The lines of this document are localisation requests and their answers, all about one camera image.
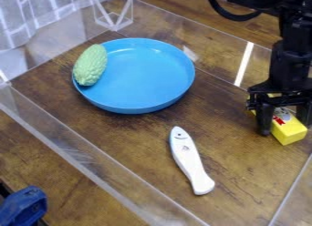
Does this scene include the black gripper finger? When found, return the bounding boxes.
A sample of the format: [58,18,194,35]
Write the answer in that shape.
[296,101,312,128]
[256,103,273,136]

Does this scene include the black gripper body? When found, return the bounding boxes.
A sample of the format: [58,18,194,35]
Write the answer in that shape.
[247,77,312,110]

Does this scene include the yellow butter brick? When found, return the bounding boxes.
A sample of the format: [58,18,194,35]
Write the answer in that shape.
[251,106,308,147]

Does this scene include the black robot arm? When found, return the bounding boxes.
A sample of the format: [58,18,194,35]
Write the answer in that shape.
[243,0,312,136]

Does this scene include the blue round tray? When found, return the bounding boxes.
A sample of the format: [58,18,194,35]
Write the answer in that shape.
[75,38,196,114]

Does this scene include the white wooden toy fish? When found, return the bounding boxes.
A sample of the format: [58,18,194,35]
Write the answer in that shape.
[170,126,215,195]

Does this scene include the green bumpy toy gourd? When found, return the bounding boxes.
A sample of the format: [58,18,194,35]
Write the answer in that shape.
[74,44,107,86]

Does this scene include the white grid curtain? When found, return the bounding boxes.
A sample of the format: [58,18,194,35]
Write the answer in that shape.
[0,0,107,52]

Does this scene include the blue clamp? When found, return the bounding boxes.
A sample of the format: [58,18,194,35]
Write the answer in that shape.
[0,186,47,226]

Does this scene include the black cable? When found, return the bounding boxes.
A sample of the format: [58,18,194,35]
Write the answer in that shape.
[205,0,265,23]

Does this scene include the clear acrylic enclosure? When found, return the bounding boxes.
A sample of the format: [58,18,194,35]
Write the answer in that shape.
[0,0,312,226]

